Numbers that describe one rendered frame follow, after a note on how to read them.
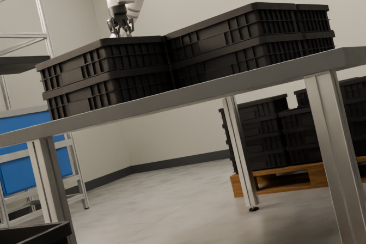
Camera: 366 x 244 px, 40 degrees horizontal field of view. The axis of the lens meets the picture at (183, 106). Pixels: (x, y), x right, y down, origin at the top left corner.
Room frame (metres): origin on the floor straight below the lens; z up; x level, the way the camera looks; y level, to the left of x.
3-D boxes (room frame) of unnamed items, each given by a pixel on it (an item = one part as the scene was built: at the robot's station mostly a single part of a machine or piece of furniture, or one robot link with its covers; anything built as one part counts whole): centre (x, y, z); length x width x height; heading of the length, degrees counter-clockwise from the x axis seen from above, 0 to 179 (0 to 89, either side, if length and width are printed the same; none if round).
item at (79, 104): (1.87, 0.26, 0.76); 0.40 x 0.30 x 0.12; 50
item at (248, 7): (1.84, -0.24, 0.92); 0.40 x 0.30 x 0.02; 50
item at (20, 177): (3.94, 1.21, 0.60); 0.72 x 0.03 x 0.56; 149
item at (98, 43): (1.87, 0.26, 0.92); 0.40 x 0.30 x 0.02; 50
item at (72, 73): (1.87, 0.26, 0.87); 0.40 x 0.30 x 0.11; 50
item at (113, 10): (2.14, 0.18, 1.09); 0.08 x 0.08 x 0.09
